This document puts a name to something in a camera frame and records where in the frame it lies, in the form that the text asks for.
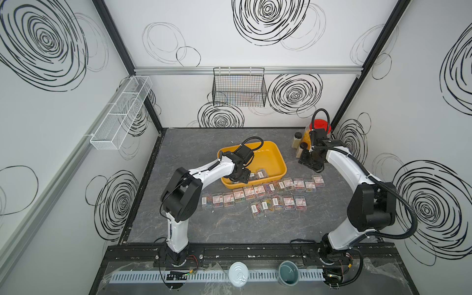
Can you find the twelfth clear paper clip box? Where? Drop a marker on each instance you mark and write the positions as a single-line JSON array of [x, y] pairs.
[[310, 185]]

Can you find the grey green cup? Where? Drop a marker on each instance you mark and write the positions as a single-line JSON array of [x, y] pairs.
[[288, 273]]

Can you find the yellow plastic storage tray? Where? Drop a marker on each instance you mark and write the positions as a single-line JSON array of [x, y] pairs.
[[269, 158]]

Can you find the red lid corn jar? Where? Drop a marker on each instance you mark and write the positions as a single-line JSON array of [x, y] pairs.
[[306, 138]]

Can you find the barcode paper clip box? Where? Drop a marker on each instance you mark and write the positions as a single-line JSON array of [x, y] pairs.
[[256, 209]]

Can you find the rear black cap spice bottle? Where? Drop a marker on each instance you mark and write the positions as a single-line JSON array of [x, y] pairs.
[[297, 140]]

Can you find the tray box beside red label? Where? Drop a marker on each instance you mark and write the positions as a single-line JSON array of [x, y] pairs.
[[277, 203]]

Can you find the white slotted cable duct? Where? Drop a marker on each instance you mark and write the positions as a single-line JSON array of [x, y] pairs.
[[203, 276]]

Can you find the eleventh clear paper clip box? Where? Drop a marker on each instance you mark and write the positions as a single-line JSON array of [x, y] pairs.
[[206, 201]]

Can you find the second row red label box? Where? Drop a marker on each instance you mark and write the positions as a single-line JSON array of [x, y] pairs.
[[289, 202]]

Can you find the second row clear clip box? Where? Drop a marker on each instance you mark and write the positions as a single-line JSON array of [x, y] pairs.
[[267, 206]]

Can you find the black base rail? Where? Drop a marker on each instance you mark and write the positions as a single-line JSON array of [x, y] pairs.
[[308, 253]]

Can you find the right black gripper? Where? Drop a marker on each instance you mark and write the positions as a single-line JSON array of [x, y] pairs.
[[314, 166]]

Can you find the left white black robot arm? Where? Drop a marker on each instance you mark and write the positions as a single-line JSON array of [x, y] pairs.
[[181, 195]]

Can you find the black cap spice bottle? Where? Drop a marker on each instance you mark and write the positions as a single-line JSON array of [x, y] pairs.
[[302, 147], [297, 140]]

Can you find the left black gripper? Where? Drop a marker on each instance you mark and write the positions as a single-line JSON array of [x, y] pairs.
[[245, 177]]

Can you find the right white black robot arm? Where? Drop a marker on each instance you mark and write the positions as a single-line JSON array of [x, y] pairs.
[[373, 205]]

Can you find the black wire wall basket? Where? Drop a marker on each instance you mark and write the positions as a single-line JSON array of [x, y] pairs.
[[240, 87]]

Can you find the front black cap spice bottle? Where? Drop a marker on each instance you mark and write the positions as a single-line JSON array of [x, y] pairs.
[[302, 147]]

